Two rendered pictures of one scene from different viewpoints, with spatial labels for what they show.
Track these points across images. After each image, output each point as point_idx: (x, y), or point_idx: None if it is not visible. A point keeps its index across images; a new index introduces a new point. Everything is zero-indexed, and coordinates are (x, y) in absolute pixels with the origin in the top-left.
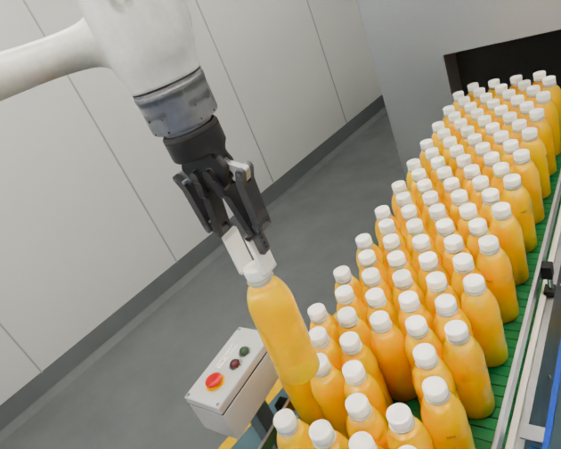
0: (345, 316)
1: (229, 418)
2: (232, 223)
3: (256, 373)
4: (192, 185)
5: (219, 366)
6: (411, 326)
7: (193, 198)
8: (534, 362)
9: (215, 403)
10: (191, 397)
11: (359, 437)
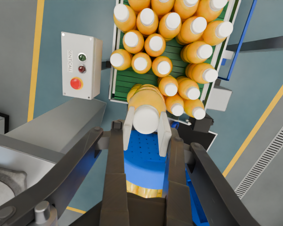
0: (148, 20)
1: (95, 95)
2: (123, 125)
3: (95, 66)
4: (59, 203)
5: (71, 71)
6: (197, 29)
7: (73, 194)
8: (232, 4)
9: (86, 97)
10: (68, 95)
11: (176, 108)
